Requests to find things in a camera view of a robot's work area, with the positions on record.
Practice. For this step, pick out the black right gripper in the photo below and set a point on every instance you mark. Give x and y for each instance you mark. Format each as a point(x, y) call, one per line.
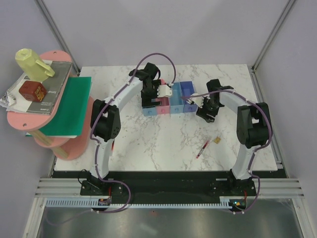
point(202, 112)

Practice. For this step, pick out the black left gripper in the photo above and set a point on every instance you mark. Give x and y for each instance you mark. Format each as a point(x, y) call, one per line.
point(146, 101)

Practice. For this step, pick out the pink capped clear bottle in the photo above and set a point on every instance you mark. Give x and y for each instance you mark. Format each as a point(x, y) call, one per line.
point(163, 81)

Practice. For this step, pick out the small yellow eraser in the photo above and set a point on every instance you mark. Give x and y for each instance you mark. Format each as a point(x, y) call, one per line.
point(217, 140)

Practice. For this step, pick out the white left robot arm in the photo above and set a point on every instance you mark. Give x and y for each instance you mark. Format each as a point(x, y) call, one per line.
point(105, 119)

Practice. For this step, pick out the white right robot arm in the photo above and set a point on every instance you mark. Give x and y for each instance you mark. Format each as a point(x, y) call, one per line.
point(253, 125)

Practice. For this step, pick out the light blue drawer box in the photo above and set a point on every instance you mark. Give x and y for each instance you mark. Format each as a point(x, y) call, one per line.
point(148, 112)

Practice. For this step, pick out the pink drawer box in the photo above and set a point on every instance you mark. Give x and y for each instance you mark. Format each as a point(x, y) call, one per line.
point(164, 106)

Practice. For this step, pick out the teal blue drawer box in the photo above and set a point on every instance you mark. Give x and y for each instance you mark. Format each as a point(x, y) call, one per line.
point(175, 101)

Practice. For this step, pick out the green folder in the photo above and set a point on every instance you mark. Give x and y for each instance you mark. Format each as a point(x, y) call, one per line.
point(69, 119)

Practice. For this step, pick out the grey manual book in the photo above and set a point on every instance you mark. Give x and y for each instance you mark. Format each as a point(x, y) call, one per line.
point(53, 85)

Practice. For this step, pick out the pink tiered shelf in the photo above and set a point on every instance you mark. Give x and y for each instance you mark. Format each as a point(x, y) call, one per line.
point(65, 148)

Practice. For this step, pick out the red cube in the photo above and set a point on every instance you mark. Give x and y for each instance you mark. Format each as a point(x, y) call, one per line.
point(32, 91)

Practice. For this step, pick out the yellow mug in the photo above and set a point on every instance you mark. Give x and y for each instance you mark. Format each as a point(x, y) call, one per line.
point(34, 67)

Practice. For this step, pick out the spiral notebook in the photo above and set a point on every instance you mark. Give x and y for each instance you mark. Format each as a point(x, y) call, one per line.
point(12, 101)

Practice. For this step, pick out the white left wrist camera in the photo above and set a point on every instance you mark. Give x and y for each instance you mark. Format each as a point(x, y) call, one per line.
point(164, 91)

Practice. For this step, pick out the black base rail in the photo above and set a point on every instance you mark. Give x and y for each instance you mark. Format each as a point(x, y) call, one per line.
point(162, 186)

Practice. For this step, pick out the white cable duct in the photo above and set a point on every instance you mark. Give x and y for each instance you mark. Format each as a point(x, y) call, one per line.
point(98, 203)

